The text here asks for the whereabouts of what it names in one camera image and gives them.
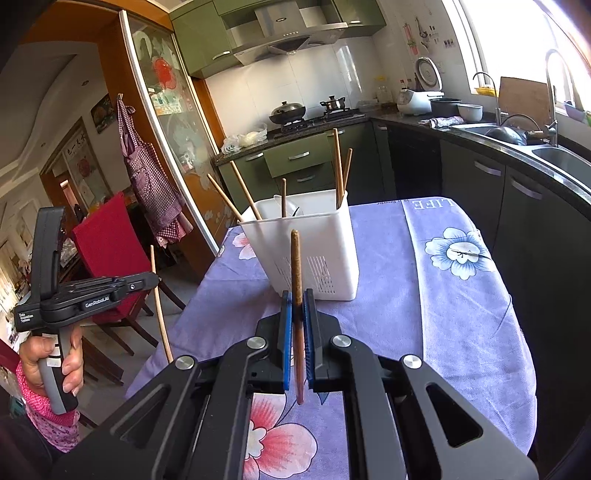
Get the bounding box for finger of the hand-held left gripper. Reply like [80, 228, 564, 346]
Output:
[59, 272, 160, 297]

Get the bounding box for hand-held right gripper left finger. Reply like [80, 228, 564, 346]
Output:
[50, 291, 294, 480]

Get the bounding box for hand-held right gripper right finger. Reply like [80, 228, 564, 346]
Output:
[303, 290, 540, 480]

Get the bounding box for white plastic utensil holder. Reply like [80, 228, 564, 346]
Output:
[237, 189, 361, 302]

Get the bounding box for person's left forearm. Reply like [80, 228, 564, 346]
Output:
[16, 362, 82, 454]

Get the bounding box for person's left hand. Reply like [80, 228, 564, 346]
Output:
[17, 325, 85, 398]

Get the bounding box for wooden chair with red cover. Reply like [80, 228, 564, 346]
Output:
[71, 191, 186, 352]

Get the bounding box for checkered apron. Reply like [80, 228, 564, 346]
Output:
[116, 95, 195, 250]

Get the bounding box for purple floral tablecloth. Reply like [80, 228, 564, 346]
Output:
[126, 196, 537, 480]

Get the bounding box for sliding glass door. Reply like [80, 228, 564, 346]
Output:
[119, 9, 242, 257]

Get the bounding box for plastic bag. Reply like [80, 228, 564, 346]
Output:
[221, 124, 269, 156]

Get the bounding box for green drawer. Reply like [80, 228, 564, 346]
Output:
[264, 143, 324, 179]

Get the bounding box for gas stove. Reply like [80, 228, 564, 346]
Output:
[272, 108, 368, 133]

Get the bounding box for black wok with lid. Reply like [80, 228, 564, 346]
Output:
[269, 100, 307, 127]

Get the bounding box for green upper cabinets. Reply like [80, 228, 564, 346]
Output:
[168, 0, 387, 79]

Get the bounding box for dish rag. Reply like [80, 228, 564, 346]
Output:
[419, 116, 463, 130]

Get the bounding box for white rice cooker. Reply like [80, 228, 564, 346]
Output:
[397, 56, 445, 117]

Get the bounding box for black inner pot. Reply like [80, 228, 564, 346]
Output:
[430, 98, 464, 119]

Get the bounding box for range hood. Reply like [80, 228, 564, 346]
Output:
[226, 0, 343, 66]

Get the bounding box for black pan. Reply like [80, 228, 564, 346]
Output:
[485, 114, 548, 147]

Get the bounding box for small steel faucet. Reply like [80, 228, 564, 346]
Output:
[472, 71, 504, 126]

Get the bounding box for steel sink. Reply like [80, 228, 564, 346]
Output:
[455, 121, 591, 186]

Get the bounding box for wooden cutting board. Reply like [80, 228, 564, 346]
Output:
[499, 76, 550, 126]

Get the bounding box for tall steel faucet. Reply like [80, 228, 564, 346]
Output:
[544, 48, 576, 147]

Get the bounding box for window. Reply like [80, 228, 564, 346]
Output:
[441, 0, 591, 117]

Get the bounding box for framed wall picture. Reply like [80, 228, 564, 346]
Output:
[90, 95, 117, 135]

